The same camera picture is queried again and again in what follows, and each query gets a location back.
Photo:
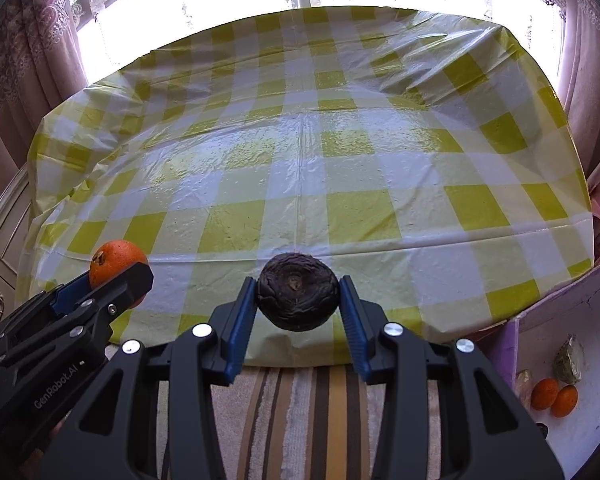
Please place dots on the pink curtain right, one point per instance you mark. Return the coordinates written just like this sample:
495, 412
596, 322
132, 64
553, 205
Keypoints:
579, 83

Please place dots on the black wrinkled avocado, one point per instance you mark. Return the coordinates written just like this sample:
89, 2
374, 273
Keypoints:
297, 292

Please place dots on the orange with stem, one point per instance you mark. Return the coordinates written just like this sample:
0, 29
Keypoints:
111, 259

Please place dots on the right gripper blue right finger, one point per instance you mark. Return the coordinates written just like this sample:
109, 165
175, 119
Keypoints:
386, 353

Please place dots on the striped towel cushion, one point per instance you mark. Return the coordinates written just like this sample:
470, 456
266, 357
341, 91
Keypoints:
298, 423

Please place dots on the small green fruit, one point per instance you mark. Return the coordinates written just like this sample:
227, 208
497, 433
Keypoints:
569, 361

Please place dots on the dark wrinkled round fruit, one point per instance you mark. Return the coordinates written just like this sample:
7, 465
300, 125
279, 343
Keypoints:
541, 428

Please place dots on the pink floral curtain left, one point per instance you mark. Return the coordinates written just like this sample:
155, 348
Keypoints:
40, 67

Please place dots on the purple white cardboard box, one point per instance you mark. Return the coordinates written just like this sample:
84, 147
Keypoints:
559, 337

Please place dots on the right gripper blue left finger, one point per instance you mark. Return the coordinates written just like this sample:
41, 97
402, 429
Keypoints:
208, 354

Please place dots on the cream cabinet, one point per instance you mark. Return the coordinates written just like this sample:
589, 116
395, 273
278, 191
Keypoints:
15, 204

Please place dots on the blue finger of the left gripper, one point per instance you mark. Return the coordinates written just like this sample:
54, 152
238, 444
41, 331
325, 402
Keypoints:
67, 297
120, 284

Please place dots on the pale cut fruit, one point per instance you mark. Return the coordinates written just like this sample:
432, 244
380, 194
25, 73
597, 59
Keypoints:
523, 387

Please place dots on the yellow checkered plastic tablecloth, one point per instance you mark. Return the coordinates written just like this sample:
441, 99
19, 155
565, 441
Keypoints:
424, 155

